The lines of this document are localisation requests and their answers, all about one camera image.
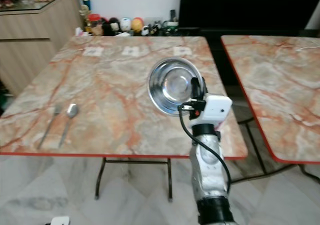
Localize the white robot body part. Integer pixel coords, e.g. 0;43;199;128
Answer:
50;215;71;225

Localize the silver metal fork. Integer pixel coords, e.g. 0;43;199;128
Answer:
37;104;63;150

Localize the red lidded jar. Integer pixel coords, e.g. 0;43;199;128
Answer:
87;13;102;36

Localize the white round figurine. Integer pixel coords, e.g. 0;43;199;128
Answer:
119;16;132;33

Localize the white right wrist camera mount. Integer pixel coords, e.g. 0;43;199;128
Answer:
191;94;233;122

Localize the white paper label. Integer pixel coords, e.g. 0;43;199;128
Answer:
120;45;142;57
171;45;191;56

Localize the large black screen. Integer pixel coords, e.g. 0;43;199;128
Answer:
178;0;317;35

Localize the yellow orange round figurine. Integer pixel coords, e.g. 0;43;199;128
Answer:
131;16;145;35

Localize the round stainless steel bowl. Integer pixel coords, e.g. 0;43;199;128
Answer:
147;56;206;117

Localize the black haired figurine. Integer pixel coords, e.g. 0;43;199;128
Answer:
107;17;121;36

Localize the light wooden cabinet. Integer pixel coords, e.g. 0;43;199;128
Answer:
0;0;84;97

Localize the marble folding table red edge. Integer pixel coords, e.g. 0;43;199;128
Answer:
220;34;320;185
0;35;249;202

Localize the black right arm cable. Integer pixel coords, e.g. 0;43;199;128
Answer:
177;106;232;192

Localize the silver metal spoon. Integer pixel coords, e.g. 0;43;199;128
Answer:
58;103;80;149

